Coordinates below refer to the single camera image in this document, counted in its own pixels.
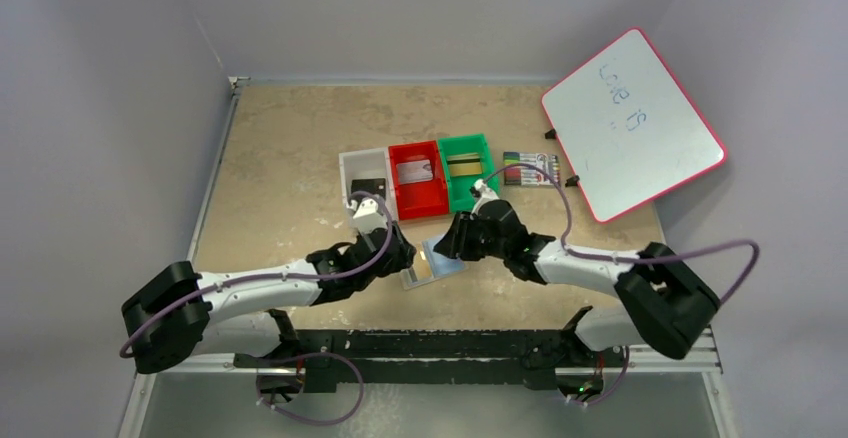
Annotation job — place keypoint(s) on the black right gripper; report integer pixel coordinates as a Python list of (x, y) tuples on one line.
[(460, 236)]

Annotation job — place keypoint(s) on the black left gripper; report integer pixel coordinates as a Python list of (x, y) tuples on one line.
[(403, 258)]

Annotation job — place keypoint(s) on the beige card holder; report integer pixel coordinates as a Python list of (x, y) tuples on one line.
[(429, 266)]

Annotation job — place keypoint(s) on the green plastic bin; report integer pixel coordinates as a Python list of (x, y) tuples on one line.
[(459, 197)]

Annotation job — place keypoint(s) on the red plastic bin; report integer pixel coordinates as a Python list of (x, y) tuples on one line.
[(423, 198)]

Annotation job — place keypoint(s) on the gold credit card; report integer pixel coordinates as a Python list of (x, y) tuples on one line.
[(467, 164)]

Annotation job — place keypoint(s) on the white plastic bin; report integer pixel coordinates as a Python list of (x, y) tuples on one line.
[(367, 164)]

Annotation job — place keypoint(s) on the marker pen pack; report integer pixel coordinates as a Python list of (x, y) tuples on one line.
[(537, 169)]

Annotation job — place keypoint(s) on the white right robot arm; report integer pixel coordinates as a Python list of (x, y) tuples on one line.
[(663, 303)]

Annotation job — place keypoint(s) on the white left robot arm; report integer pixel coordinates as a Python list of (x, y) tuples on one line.
[(172, 316)]

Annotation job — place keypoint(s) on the black credit card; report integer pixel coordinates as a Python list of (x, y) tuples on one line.
[(374, 186)]

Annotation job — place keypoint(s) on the silver credit card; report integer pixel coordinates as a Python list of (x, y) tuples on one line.
[(412, 172)]

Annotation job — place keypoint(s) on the pink framed whiteboard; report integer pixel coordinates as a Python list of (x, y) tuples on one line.
[(629, 130)]

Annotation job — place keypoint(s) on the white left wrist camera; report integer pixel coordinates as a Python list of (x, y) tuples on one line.
[(367, 215)]

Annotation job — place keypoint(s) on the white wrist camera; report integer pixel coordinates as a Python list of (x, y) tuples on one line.
[(482, 194), (367, 215)]

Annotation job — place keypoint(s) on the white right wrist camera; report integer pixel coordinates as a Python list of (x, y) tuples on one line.
[(482, 194)]

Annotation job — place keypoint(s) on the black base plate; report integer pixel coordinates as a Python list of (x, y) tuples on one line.
[(538, 360)]

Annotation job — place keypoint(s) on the aluminium frame rail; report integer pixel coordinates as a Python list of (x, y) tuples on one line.
[(649, 395)]

